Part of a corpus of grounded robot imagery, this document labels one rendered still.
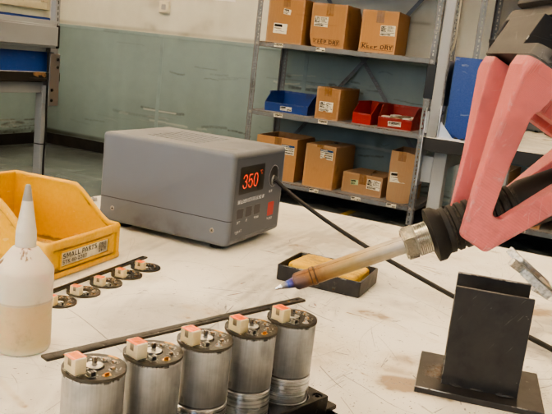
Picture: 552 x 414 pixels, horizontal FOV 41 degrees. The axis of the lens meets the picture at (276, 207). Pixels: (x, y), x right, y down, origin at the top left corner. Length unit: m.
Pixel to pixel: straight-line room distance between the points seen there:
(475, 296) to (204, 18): 5.29
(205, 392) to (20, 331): 0.16
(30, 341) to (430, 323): 0.30
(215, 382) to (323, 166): 4.43
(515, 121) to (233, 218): 0.43
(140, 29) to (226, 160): 5.33
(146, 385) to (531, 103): 0.19
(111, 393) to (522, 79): 0.20
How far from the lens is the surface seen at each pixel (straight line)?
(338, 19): 4.73
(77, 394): 0.30
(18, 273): 0.45
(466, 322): 0.46
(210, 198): 0.70
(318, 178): 4.75
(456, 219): 0.33
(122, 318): 0.53
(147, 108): 5.94
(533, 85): 0.31
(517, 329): 0.46
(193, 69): 5.70
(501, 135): 0.31
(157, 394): 0.31
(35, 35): 3.43
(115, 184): 0.76
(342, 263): 0.33
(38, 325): 0.46
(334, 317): 0.57
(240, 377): 0.35
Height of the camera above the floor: 0.94
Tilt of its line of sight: 12 degrees down
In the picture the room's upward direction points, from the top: 6 degrees clockwise
